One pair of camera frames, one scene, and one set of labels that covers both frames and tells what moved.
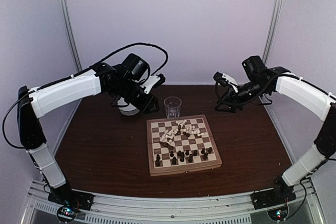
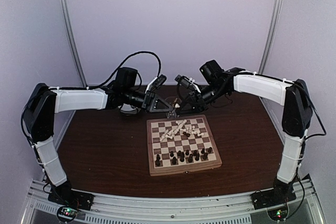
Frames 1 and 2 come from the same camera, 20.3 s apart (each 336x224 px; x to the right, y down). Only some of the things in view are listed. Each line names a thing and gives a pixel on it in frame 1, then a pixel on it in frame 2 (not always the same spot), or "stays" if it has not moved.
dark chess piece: (190, 159) stays
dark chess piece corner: (157, 162) stays
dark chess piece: (182, 157) stays
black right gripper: (231, 98) to (194, 102)
